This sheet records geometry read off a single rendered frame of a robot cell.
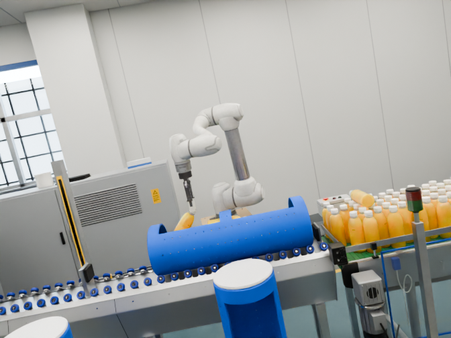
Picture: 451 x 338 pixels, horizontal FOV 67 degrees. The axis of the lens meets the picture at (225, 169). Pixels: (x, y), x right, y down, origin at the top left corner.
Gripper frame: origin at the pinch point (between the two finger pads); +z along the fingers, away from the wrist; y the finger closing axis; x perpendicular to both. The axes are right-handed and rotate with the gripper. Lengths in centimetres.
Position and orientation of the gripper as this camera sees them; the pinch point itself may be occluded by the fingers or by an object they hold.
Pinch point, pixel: (192, 205)
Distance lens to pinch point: 198.9
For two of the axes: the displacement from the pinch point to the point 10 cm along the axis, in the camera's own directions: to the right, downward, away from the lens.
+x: 9.8, -2.0, -0.2
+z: 2.0, 9.7, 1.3
